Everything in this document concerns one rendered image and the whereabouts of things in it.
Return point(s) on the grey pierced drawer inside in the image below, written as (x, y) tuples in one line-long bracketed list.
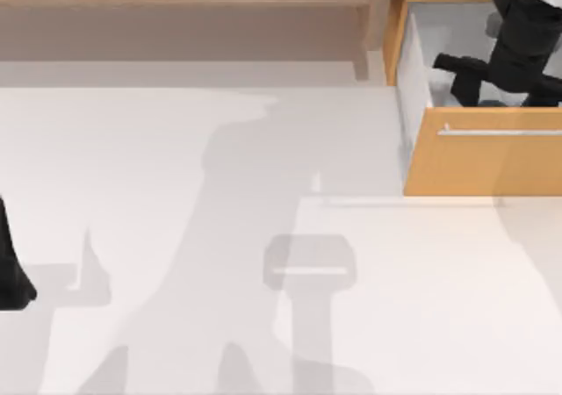
[(417, 61)]

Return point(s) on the pale wooden drawer front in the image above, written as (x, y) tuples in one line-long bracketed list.
[(483, 167)]

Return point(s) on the wooden open shelf unit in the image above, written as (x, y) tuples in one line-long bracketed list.
[(175, 13)]

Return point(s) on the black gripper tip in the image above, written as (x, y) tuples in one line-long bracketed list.
[(11, 272)]

